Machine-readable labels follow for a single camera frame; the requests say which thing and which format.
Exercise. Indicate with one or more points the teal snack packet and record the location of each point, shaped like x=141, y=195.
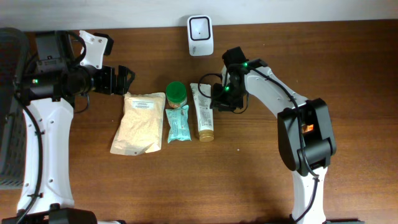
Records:
x=178, y=122

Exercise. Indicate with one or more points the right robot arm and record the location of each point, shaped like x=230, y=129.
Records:
x=305, y=135

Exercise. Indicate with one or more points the white tube gold cap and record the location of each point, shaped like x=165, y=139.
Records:
x=203, y=111

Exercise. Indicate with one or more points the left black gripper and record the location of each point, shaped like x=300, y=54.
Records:
x=108, y=86

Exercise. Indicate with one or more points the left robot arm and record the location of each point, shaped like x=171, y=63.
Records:
x=38, y=94

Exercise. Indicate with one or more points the beige grain pouch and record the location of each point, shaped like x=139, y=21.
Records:
x=140, y=129

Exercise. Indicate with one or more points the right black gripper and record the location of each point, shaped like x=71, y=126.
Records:
x=222, y=101

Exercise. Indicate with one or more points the green lid jar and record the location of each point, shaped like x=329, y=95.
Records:
x=176, y=94

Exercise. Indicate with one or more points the orange tissue pack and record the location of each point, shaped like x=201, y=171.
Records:
x=306, y=128

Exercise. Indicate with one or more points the grey plastic mesh basket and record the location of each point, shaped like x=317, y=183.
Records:
x=14, y=50

